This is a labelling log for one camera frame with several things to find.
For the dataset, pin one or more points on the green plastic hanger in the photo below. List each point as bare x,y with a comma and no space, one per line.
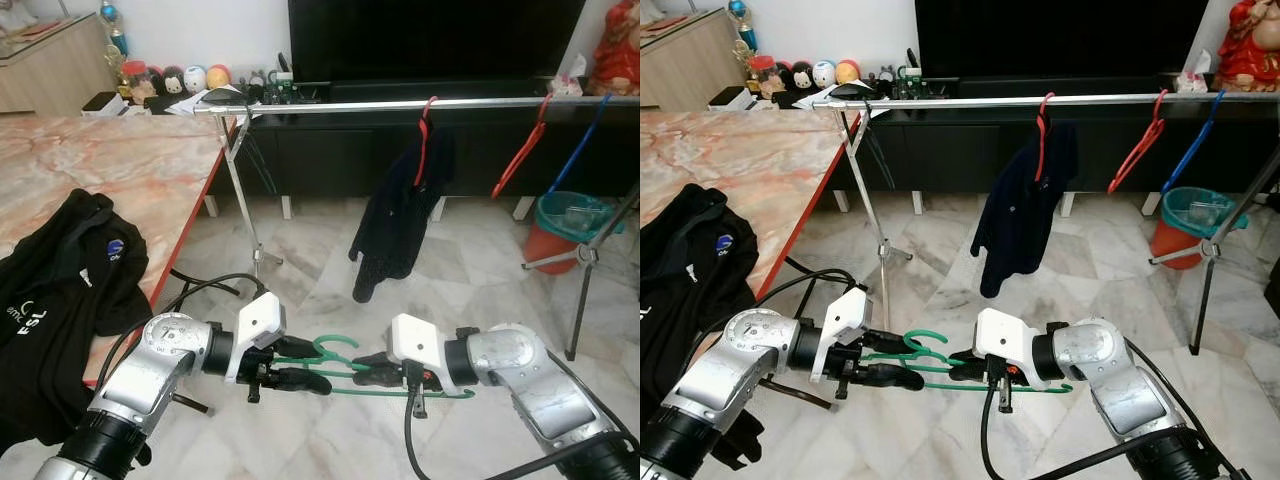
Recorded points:
1040,389
450,394

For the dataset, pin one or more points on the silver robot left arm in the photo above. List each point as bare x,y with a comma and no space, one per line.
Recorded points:
760,340
170,345

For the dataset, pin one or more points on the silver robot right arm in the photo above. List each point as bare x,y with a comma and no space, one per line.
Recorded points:
1095,345
510,350

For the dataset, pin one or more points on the red plastic hanger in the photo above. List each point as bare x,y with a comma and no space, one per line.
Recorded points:
540,125
1042,145
422,150
1158,120

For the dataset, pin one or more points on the blue plastic hanger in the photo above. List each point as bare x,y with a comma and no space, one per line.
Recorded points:
1205,122
590,125

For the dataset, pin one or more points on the navy blue shirt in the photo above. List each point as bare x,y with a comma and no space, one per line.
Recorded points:
1020,215
395,220

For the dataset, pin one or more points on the red bin teal rim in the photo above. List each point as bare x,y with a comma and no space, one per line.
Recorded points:
1170,245
545,250

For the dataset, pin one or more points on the black television cabinet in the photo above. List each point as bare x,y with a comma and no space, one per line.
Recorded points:
320,160
940,155

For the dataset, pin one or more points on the black hoodie blue logo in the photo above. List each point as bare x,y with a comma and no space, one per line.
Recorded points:
50,330
690,290

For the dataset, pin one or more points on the marble table red edge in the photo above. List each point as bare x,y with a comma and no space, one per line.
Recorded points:
760,160
120,170

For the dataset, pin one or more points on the silver metal clothes rack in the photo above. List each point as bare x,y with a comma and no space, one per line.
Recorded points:
950,101
330,106

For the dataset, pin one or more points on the white paper sheet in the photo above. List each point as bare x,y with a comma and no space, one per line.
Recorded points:
185,103
810,100

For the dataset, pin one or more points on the orange round plush toy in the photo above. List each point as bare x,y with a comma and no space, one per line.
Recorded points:
848,72
218,77

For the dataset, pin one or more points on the white round plush toy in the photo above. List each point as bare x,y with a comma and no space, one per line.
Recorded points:
195,79
823,75

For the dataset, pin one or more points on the black round plush toy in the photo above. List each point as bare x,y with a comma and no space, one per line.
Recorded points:
170,80
797,76

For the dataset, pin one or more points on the grey fabric sofa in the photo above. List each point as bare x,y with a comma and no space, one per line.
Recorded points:
1273,300

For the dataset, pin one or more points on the small black box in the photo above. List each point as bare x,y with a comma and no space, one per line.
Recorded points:
730,98
100,102

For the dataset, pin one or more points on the black flat television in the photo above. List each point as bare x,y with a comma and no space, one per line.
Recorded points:
1060,40
430,40

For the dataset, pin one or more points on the white tissue box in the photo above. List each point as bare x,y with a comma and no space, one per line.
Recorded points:
1193,80
568,85

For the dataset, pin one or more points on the light wooden cabinet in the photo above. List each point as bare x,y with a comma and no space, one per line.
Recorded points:
50,70
685,65

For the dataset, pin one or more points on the blue gold trophy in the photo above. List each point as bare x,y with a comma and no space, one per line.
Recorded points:
112,20
740,15

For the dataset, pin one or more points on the red gold figurine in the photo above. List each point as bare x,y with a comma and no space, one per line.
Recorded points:
1250,50
620,55

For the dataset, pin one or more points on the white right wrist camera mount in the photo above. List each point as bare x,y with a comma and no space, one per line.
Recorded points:
415,340
1003,335

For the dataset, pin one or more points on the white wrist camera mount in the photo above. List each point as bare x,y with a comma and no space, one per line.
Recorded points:
845,320
260,325
1003,335
415,340

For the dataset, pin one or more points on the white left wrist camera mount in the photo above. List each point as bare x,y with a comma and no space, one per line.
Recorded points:
845,320
260,325

